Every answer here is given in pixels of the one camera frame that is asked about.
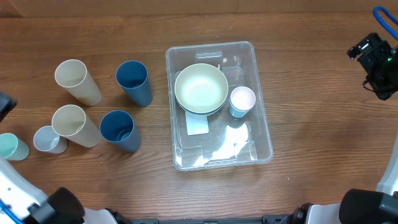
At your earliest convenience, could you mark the small mint green cup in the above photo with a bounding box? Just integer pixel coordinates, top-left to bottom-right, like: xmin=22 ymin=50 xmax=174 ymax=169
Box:
xmin=1 ymin=133 xmax=30 ymax=161

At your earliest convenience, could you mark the small grey cup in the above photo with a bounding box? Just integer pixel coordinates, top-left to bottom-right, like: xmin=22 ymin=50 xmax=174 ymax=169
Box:
xmin=33 ymin=126 xmax=68 ymax=154

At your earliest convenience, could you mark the tall cream cup front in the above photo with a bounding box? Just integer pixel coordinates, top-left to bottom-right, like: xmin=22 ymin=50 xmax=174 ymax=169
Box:
xmin=52 ymin=105 xmax=101 ymax=147

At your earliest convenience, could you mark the tall cream cup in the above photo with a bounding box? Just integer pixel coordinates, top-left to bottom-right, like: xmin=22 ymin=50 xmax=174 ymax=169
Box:
xmin=52 ymin=105 xmax=101 ymax=147
xmin=55 ymin=59 xmax=102 ymax=106

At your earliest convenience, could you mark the tall dark blue cup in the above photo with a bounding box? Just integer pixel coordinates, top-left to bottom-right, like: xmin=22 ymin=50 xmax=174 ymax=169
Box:
xmin=116 ymin=60 xmax=153 ymax=107
xmin=99 ymin=110 xmax=142 ymax=153

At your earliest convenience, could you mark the small pink cup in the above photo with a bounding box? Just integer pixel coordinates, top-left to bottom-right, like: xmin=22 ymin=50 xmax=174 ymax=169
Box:
xmin=230 ymin=86 xmax=256 ymax=111

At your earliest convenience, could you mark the small light blue cup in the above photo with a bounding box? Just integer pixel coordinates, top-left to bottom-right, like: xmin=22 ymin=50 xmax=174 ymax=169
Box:
xmin=229 ymin=100 xmax=249 ymax=118

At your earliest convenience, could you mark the blue bowl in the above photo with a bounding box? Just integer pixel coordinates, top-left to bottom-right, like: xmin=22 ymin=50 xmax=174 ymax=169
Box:
xmin=177 ymin=100 xmax=225 ymax=116

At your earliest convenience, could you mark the cream bowl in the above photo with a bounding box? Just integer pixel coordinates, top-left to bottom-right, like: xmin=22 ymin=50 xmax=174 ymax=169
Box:
xmin=174 ymin=63 xmax=229 ymax=102

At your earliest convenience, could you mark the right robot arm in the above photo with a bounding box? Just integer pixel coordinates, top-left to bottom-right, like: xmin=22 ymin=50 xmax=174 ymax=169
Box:
xmin=275 ymin=33 xmax=397 ymax=223

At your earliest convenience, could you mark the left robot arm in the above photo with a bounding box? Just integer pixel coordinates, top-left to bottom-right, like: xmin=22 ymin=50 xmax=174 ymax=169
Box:
xmin=1 ymin=133 xmax=130 ymax=224

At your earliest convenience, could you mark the tall dark blue cup front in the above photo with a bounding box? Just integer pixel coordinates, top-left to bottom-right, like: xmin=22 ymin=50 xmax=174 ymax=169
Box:
xmin=99 ymin=110 xmax=142 ymax=153

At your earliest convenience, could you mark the clear plastic storage bin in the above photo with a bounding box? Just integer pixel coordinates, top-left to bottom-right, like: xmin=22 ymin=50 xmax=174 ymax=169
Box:
xmin=165 ymin=41 xmax=273 ymax=171

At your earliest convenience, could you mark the white label in bin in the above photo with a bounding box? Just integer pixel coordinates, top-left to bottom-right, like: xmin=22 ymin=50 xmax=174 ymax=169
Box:
xmin=185 ymin=111 xmax=209 ymax=136

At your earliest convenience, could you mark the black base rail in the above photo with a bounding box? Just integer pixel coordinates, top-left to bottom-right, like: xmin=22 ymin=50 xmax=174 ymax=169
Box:
xmin=129 ymin=215 xmax=291 ymax=224

